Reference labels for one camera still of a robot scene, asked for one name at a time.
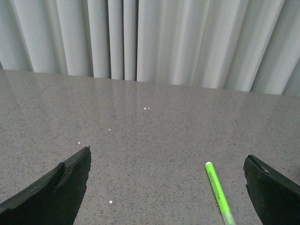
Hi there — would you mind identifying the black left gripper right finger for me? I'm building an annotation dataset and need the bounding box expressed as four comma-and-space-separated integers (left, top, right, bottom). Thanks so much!
243, 155, 300, 225

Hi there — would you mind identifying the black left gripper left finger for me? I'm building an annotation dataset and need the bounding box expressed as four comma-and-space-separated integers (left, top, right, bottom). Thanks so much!
0, 147, 91, 225

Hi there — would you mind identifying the green marker pen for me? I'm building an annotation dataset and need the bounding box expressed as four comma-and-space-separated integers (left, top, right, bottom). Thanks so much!
205, 162, 236, 225

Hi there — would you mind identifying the white pleated curtain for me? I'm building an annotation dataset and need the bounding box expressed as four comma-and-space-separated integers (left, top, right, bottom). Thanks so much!
0, 0, 300, 96

